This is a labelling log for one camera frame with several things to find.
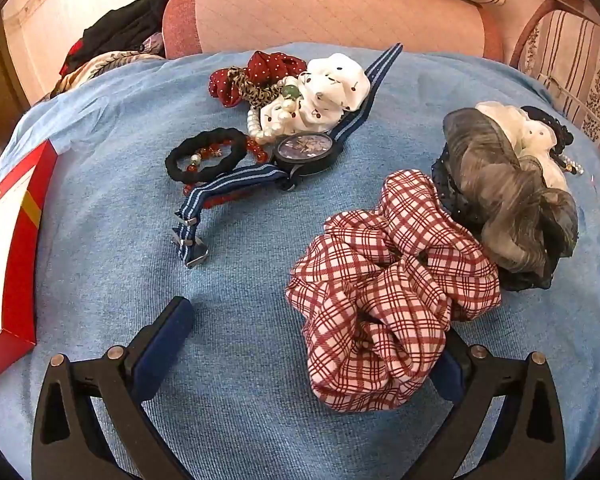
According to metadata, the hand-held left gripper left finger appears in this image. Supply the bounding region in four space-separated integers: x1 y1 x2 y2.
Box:
30 296 196 480

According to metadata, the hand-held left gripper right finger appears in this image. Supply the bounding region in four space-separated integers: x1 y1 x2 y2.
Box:
402 327 581 480

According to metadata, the red plaid scrunchie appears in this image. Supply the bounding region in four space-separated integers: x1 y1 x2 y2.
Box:
285 169 503 413

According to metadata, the red and white box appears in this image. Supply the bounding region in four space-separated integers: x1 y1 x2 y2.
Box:
0 140 59 390

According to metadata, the black dotted mesh scrunchie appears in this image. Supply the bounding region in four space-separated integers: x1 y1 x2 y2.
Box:
431 140 578 292

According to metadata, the black braided hair tie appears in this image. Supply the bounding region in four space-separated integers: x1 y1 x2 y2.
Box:
165 127 251 183

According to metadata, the grey organza scrunchie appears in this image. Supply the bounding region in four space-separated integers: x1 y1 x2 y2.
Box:
442 107 579 276

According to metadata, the red bead bracelet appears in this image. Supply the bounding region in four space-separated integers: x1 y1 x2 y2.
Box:
182 140 271 211

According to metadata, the blue striped strap wristwatch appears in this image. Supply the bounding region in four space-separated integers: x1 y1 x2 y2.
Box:
171 44 405 269

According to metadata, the cream dotted scrunchie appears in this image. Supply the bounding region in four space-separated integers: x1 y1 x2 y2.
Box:
475 101 571 193

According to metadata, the blue blanket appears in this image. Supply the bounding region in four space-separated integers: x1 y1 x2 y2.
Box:
0 42 600 480

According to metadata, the leopard print scrunchie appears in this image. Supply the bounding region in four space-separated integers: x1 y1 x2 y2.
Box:
228 66 286 108

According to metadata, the cream leaf print cloth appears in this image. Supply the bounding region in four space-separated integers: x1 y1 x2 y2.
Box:
50 50 166 98

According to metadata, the red clothing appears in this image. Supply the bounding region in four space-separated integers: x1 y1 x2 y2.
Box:
66 42 86 76

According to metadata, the red polka dot scrunchie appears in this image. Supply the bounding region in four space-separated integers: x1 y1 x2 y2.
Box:
209 51 308 107

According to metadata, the wooden stained glass door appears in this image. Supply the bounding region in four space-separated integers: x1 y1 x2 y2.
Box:
0 10 33 156

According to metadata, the white cherry print scrunchie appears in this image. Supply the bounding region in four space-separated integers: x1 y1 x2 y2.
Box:
257 53 371 134

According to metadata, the black clothing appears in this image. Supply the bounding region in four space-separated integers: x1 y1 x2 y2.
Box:
62 0 176 78

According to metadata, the square striped floral pillow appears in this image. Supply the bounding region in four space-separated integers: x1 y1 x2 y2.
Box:
517 10 600 146

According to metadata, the pink quilted sofa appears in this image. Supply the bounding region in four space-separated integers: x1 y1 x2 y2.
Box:
162 0 581 66

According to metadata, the white pearl bracelet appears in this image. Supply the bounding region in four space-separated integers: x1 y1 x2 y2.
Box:
246 77 301 143

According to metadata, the black hair tie with pearls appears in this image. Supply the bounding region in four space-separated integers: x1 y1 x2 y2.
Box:
521 105 586 177

